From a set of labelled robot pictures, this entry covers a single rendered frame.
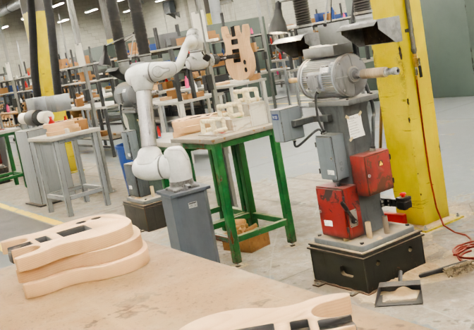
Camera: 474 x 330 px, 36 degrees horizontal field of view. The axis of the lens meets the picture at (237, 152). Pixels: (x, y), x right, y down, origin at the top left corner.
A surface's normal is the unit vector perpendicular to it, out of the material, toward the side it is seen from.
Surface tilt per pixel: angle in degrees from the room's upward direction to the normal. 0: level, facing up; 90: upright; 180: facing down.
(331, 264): 90
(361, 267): 90
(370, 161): 90
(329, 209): 90
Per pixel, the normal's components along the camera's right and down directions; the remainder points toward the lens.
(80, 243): 0.02, 0.14
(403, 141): -0.82, 0.22
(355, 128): 0.54, 0.02
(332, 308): 0.26, 0.10
